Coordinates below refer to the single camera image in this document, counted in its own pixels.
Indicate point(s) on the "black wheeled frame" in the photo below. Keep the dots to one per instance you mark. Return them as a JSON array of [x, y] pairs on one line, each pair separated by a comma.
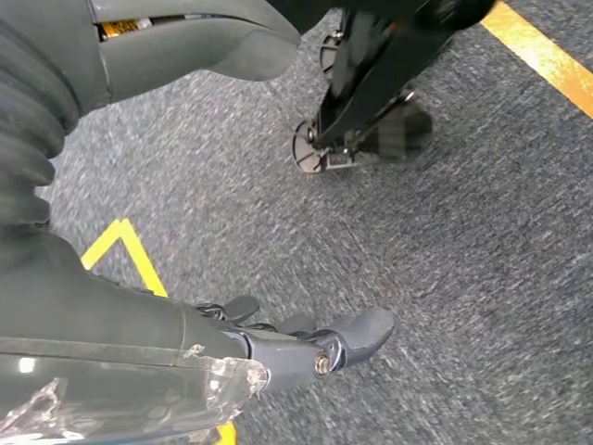
[[370, 80]]

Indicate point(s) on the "yellow floor tape square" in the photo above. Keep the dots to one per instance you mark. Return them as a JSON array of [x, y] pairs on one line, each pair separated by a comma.
[[134, 252]]

